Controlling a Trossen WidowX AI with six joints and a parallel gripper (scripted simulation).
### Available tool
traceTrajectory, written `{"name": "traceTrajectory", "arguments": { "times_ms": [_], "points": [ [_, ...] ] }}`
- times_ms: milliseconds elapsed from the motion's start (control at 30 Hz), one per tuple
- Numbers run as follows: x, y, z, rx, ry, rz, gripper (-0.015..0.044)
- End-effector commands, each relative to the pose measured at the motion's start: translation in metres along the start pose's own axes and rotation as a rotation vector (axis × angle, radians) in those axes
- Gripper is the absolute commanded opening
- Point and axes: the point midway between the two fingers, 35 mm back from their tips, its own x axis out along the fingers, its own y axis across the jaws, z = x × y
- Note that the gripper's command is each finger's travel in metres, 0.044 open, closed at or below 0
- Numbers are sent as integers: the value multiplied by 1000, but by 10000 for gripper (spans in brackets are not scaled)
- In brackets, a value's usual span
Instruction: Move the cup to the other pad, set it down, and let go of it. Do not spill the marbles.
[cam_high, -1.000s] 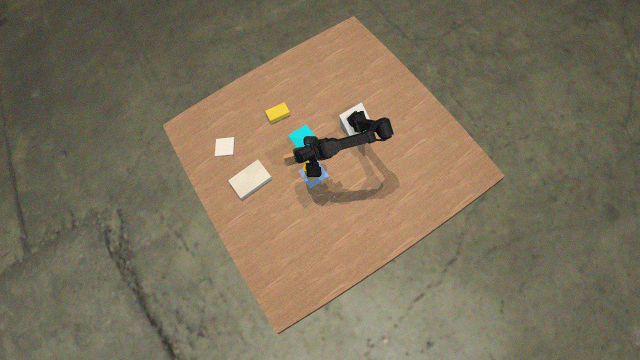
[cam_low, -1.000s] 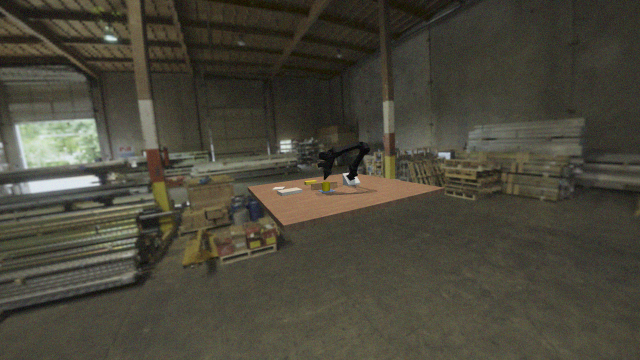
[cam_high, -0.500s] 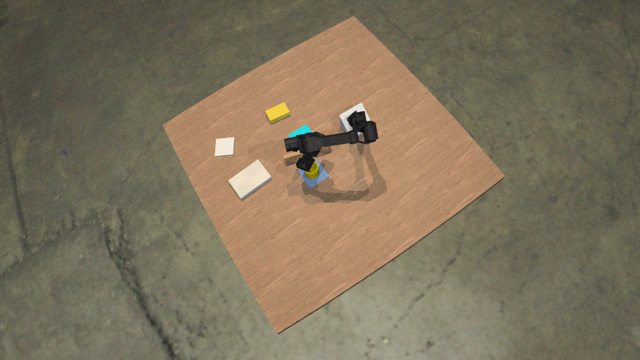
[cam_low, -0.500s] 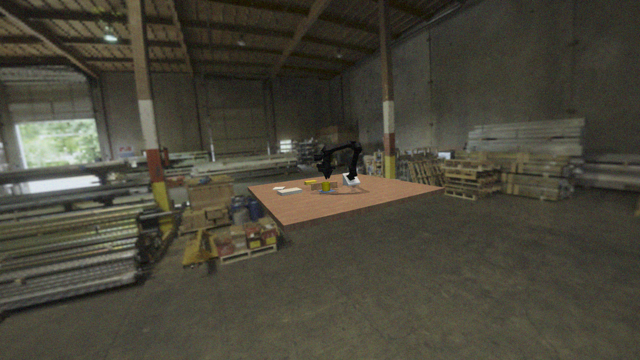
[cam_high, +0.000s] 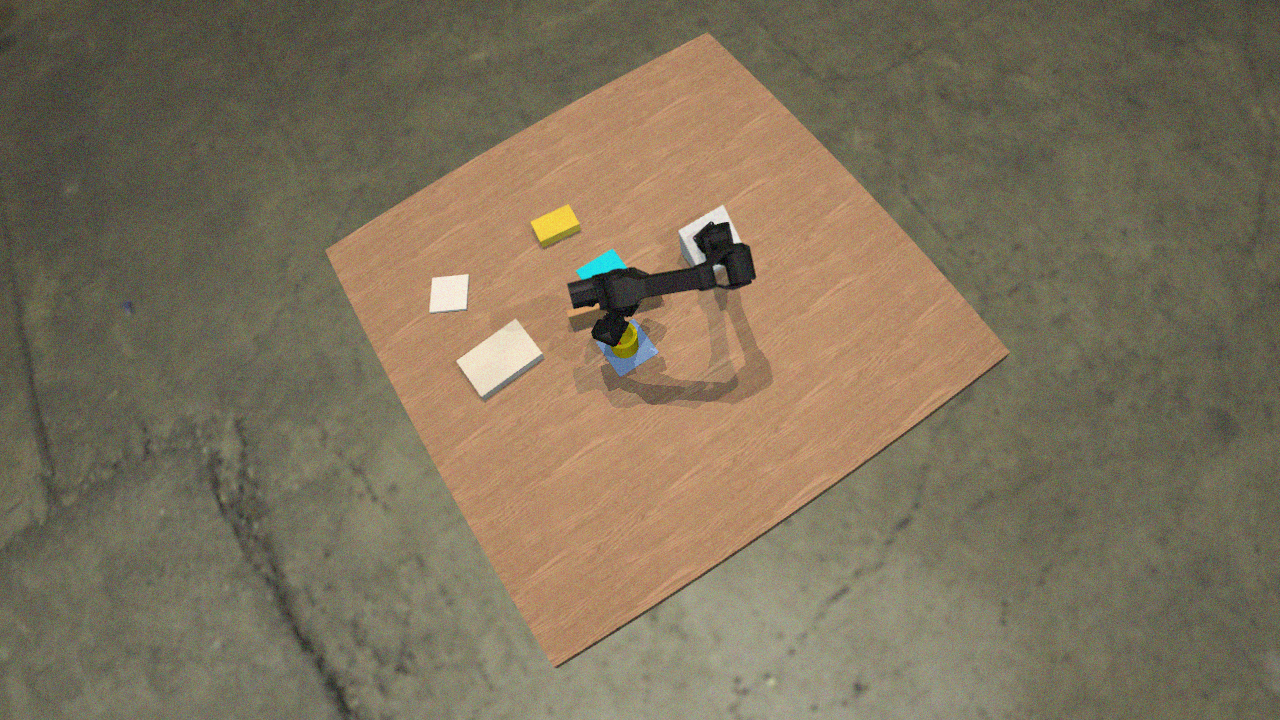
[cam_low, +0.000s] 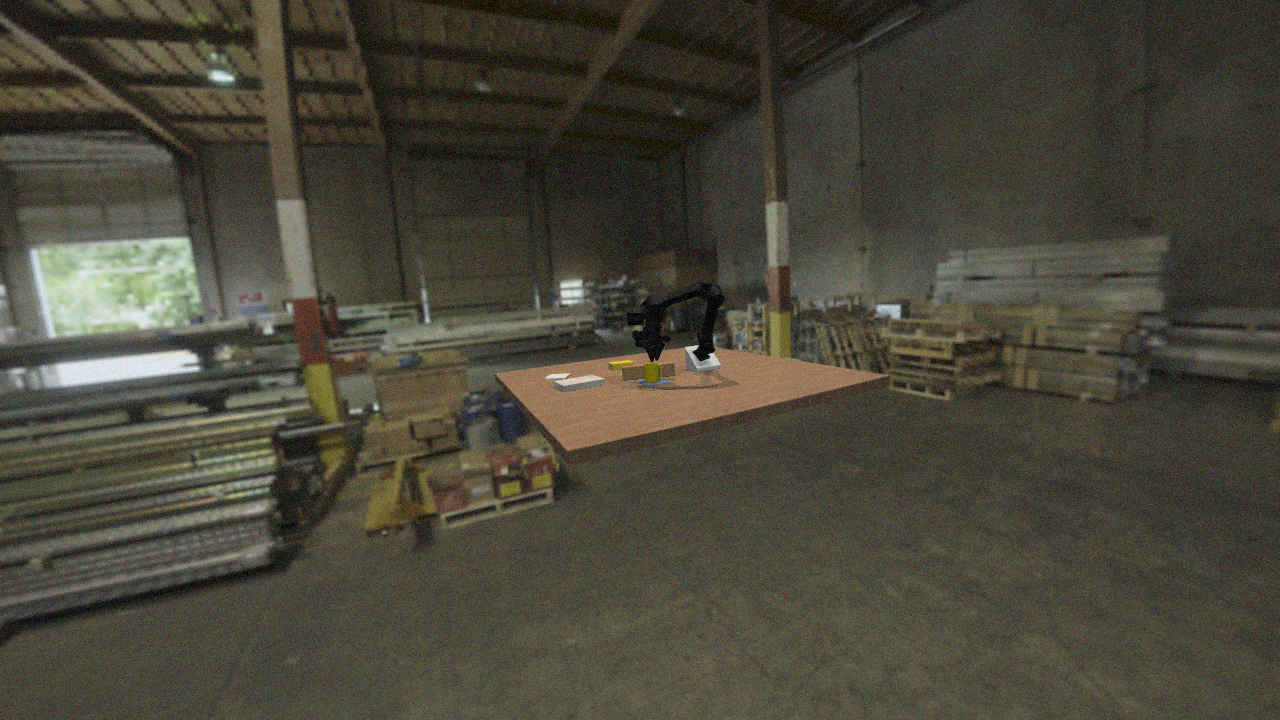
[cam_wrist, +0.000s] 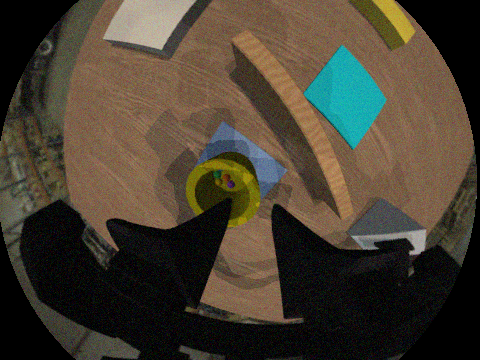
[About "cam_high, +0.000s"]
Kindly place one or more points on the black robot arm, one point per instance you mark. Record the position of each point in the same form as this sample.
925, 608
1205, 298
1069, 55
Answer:
620, 288

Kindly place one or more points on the white flat square tile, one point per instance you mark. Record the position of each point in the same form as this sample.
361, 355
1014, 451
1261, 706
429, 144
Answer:
449, 293

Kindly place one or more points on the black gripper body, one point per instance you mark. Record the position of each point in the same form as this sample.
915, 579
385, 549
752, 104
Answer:
610, 332

